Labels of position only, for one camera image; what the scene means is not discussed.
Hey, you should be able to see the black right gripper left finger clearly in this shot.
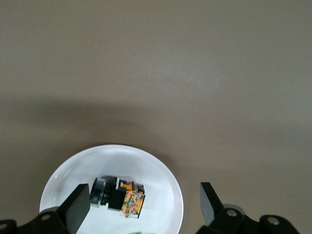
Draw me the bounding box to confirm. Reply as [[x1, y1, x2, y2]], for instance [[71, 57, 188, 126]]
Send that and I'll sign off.
[[0, 183, 91, 234]]

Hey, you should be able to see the orange push-button switch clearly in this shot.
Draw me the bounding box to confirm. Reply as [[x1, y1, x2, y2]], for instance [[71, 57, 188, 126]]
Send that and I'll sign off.
[[89, 176, 146, 219]]

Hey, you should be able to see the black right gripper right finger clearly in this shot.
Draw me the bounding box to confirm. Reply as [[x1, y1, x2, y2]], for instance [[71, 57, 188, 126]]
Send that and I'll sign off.
[[196, 181, 300, 234]]

